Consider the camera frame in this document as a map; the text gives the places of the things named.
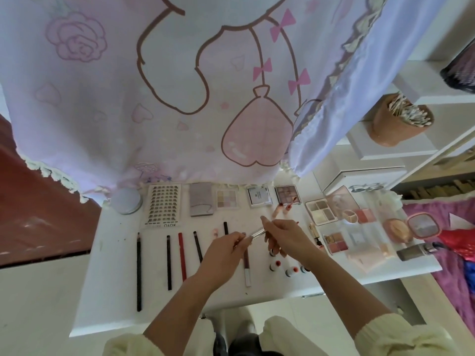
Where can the person's left hand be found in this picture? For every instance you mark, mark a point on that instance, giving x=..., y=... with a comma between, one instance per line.
x=223, y=259

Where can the person's right hand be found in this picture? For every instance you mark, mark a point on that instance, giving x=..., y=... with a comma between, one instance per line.
x=289, y=241

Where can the red lip pencil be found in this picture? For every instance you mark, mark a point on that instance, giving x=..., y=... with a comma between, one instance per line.
x=182, y=255

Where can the tan eyeshadow palette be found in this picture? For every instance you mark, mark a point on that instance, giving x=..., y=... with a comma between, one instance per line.
x=320, y=211

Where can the small brown quad eyeshadow palette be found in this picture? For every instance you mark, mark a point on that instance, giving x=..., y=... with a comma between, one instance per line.
x=335, y=241

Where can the dark brown eyeshadow palette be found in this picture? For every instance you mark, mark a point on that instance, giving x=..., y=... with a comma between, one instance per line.
x=287, y=195

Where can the white square compact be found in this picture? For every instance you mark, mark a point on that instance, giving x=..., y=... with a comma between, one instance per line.
x=259, y=195

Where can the clear eyeshadow palette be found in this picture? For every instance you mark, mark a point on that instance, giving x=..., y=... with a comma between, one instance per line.
x=227, y=196

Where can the lavender rectangular palette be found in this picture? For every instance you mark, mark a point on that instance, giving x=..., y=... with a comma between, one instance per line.
x=201, y=198

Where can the small round white jar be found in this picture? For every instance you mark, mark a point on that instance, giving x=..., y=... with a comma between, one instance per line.
x=349, y=216

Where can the pink foundation tube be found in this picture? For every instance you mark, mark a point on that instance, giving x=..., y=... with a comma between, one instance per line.
x=367, y=257

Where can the pink blush pan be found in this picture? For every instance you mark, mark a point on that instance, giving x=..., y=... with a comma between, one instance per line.
x=365, y=215

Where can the white false eyelash tray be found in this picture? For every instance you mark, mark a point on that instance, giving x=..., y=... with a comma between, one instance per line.
x=162, y=204

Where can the pink cushion compact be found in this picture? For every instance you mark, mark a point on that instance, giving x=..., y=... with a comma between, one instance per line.
x=401, y=230

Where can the round silver compact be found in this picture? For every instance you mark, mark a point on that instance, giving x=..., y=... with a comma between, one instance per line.
x=126, y=201

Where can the square bottle with black cap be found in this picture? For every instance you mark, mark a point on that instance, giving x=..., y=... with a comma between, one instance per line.
x=414, y=253

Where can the person's left forearm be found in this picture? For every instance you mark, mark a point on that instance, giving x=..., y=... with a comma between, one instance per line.
x=182, y=315

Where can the person's right forearm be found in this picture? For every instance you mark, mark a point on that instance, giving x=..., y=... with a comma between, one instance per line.
x=349, y=293

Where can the person's dark trousers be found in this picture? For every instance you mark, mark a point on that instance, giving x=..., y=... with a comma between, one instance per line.
x=237, y=343

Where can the white table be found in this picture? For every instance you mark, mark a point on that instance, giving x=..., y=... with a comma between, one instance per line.
x=111, y=293

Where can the white shelf unit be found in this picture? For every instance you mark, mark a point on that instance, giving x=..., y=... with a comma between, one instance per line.
x=386, y=148

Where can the terracotta pot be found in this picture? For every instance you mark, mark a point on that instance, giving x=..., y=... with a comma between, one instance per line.
x=393, y=126

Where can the white paper sheet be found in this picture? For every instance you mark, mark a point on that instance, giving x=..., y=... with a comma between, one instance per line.
x=460, y=221

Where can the red shiny packet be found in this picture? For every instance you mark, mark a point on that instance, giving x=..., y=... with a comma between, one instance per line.
x=461, y=244

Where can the bunch of cotton swabs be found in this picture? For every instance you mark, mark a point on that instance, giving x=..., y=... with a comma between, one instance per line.
x=410, y=111

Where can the reddish brown door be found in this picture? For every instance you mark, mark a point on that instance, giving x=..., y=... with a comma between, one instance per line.
x=37, y=211

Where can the pink cartoon print cloth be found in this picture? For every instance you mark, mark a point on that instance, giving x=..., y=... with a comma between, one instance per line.
x=111, y=85

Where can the dark container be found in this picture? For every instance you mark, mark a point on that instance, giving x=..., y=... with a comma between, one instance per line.
x=460, y=74

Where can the wooden bed frame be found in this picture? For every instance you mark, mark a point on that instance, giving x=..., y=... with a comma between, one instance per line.
x=438, y=170

